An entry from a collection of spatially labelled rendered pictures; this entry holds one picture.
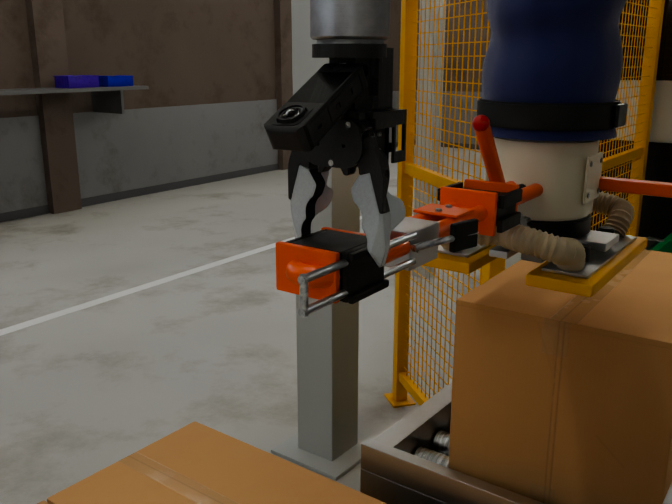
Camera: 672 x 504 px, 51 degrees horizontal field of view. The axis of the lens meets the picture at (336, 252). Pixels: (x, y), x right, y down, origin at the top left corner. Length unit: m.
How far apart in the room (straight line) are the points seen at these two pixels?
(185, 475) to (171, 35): 6.81
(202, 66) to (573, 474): 7.39
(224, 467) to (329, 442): 1.02
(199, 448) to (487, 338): 0.71
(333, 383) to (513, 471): 1.14
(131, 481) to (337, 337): 1.05
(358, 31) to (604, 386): 0.85
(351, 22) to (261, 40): 8.46
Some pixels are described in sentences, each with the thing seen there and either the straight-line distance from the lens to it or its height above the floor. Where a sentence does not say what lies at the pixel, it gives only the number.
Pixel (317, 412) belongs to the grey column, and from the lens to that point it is 2.58.
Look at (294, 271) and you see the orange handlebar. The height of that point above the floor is 1.20.
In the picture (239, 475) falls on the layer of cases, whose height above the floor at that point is 0.54.
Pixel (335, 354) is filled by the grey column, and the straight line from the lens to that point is 2.45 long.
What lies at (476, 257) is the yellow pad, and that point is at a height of 1.08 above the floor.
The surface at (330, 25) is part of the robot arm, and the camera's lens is 0.67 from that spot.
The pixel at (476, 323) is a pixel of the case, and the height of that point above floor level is 0.91.
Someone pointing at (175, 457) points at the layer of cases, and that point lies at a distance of 1.67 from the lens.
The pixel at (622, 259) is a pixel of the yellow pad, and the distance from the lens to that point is 1.23.
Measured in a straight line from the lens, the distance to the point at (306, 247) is 0.68.
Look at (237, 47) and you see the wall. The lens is 8.80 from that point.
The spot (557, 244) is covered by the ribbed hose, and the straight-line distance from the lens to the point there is 1.05.
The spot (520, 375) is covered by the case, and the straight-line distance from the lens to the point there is 1.37.
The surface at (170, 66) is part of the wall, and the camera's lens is 8.05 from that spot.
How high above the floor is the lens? 1.39
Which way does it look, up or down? 15 degrees down
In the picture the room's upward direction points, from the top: straight up
